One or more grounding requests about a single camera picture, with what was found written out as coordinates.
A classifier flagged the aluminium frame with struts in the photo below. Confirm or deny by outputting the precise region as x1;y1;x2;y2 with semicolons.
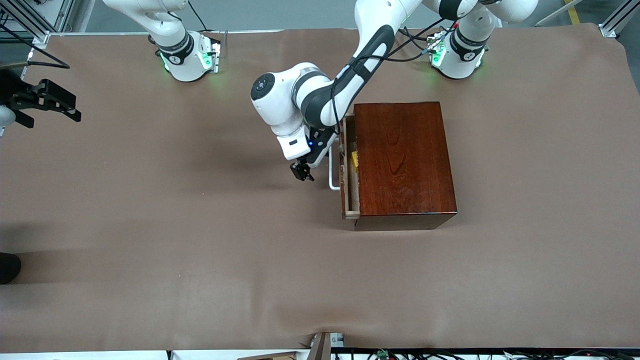
0;0;76;35

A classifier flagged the black cable behind right base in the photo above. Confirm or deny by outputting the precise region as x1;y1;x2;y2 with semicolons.
187;0;211;32

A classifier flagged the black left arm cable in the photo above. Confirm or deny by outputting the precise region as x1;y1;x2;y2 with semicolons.
330;17;446;136

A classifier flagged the yellow floor tape strip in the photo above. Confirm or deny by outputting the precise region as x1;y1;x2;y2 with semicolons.
564;0;583;25

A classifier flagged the upright wooden strip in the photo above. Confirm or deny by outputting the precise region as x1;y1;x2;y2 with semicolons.
306;331;332;360

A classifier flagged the slanted aluminium profile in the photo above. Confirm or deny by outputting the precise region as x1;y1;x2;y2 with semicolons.
599;0;640;38

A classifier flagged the dark wooden cabinet box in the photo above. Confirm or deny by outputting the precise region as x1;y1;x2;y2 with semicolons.
352;101;458;232

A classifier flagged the wooden drawer with white handle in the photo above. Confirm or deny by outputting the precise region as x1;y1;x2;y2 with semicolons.
327;115;362;220

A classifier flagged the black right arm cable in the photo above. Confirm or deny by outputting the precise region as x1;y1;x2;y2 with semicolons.
0;17;71;68

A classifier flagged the brown table cover sheet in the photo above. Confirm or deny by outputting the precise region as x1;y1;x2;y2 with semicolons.
0;22;640;353

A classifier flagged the black rounded object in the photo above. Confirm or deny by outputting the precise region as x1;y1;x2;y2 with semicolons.
0;252;22;285

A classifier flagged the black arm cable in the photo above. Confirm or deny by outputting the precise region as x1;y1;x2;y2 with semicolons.
330;17;446;136
0;17;71;68

